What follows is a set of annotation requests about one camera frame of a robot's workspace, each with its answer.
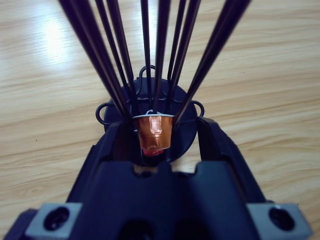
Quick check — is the black wire capsule holder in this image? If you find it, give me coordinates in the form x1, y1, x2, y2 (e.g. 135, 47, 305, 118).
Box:
57, 0, 253, 166

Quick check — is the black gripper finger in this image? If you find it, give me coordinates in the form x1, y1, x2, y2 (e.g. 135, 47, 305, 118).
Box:
65, 121, 141, 204
196, 116, 266, 204

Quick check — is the orange coffee capsule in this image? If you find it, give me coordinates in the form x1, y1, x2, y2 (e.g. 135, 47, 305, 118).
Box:
132, 113, 175, 152

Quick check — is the red coffee capsule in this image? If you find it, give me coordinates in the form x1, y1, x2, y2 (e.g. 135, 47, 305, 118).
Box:
142, 148, 166, 158

